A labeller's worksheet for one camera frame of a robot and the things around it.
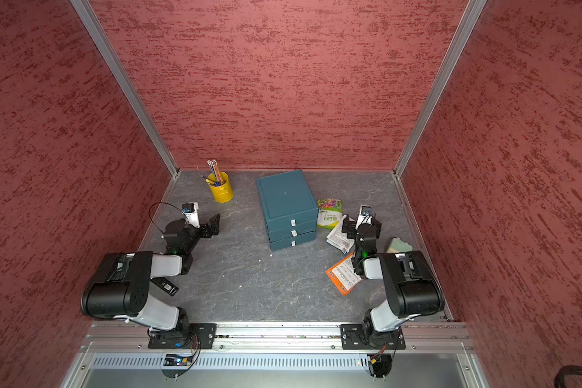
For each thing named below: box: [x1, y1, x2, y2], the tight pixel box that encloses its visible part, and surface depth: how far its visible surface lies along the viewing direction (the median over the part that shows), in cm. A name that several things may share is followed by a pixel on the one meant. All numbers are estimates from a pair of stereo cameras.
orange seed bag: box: [324, 251, 363, 296], surface depth 89 cm
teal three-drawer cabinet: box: [256, 169, 319, 252], surface depth 85 cm
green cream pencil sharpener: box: [385, 236, 414, 254], surface depth 94 cm
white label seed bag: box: [325, 214, 355, 255], surface depth 97 cm
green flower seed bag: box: [316, 198, 343, 230], surface depth 108 cm
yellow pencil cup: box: [207, 170, 235, 203], surface depth 105 cm
